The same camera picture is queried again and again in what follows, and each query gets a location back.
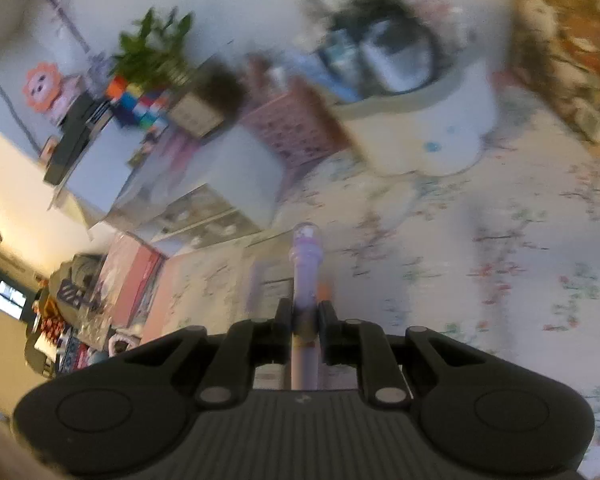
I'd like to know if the black magnifying glass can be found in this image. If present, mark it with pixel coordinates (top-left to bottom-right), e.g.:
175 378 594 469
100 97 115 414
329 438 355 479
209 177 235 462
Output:
357 15 442 97

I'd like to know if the glass vase with label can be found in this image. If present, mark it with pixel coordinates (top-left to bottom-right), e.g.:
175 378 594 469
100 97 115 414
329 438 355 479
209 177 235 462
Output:
167 57 247 139

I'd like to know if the green bamboo plant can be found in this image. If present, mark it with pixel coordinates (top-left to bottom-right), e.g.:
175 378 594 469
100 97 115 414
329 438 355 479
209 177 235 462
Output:
112 7 194 87

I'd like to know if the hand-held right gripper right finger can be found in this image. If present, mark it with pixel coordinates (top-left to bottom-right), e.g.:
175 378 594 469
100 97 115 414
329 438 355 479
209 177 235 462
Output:
317 300 482 407

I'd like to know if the pink perforated pen holder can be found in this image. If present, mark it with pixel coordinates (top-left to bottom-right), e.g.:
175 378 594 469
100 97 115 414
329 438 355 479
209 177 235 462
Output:
240 80 352 172

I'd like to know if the orange lion figure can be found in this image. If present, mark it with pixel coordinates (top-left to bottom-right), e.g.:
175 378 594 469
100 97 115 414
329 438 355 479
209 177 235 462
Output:
22 61 64 114

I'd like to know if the purple pen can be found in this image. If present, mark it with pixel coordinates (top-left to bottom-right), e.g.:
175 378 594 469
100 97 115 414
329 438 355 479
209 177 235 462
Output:
285 222 327 391

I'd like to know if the stack of pink books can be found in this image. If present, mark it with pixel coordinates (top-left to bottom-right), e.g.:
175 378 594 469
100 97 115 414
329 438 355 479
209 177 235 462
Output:
97 232 167 329

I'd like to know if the white grey pen holder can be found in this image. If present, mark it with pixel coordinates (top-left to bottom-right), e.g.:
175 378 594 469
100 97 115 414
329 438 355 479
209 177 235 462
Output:
330 57 499 179

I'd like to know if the dark books stack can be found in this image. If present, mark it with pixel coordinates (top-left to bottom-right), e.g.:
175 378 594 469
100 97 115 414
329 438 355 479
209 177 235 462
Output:
42 95 114 186

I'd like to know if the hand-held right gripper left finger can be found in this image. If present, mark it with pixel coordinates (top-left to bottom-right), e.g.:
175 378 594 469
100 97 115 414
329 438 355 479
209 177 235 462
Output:
124 299 293 407

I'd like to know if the white storage box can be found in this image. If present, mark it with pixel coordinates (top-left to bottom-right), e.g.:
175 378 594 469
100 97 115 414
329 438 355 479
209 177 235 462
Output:
47 120 147 217

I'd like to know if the white drawer organizer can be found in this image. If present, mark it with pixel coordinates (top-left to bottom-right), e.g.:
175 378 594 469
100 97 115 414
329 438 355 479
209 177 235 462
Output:
87 125 287 252

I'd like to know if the floral tablecloth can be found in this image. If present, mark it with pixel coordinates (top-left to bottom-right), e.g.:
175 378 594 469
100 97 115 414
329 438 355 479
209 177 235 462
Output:
145 80 600 461

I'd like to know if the colourful puzzle cube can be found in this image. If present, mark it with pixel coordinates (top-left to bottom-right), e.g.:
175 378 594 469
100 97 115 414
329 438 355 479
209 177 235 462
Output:
105 75 174 132

